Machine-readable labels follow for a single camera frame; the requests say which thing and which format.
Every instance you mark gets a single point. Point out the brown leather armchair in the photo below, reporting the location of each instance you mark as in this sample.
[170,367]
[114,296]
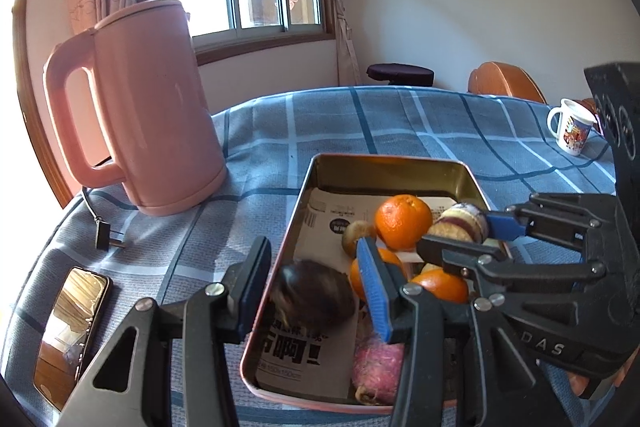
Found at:
[500,79]

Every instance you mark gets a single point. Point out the blue plaid tablecloth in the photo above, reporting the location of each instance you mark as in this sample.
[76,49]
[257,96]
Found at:
[300,127]

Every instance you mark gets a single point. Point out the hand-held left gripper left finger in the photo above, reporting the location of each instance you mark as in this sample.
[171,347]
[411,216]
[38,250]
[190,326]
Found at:
[252,287]

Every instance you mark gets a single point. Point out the black smartphone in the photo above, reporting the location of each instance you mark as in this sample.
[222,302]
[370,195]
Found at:
[70,332]

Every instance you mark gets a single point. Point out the black kettle power plug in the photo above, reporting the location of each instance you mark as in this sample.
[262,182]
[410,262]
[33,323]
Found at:
[107,234]

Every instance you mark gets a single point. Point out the white cartoon print mug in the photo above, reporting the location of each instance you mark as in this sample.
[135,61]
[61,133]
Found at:
[572,129]

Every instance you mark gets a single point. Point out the round sandwich cookie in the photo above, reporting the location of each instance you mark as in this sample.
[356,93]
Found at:
[460,222]

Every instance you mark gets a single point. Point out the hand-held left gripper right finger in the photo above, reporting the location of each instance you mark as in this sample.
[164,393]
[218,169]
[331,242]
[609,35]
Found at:
[372,292]

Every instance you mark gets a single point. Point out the tan longan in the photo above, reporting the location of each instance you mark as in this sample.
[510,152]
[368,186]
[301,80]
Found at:
[357,234]

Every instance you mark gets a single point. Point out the printed paper liner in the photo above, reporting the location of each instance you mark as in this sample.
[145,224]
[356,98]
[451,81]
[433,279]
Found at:
[300,352]

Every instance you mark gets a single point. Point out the dark round stool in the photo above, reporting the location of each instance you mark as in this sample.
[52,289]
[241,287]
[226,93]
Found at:
[400,72]

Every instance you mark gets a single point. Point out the large dimpled orange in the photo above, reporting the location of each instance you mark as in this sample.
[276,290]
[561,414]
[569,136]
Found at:
[404,221]

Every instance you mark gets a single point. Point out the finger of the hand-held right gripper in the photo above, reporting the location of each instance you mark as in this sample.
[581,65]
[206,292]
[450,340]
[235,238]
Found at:
[450,249]
[507,226]

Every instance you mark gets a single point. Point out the dark brown water chestnut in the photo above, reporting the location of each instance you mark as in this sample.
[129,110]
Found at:
[312,289]

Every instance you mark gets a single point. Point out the pink electric kettle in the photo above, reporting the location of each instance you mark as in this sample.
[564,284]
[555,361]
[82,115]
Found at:
[155,107]

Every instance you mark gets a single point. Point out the rectangular metal tin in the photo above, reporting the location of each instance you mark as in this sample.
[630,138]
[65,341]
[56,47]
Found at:
[380,169]

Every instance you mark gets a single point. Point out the purple round radish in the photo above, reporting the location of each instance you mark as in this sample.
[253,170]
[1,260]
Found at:
[375,362]

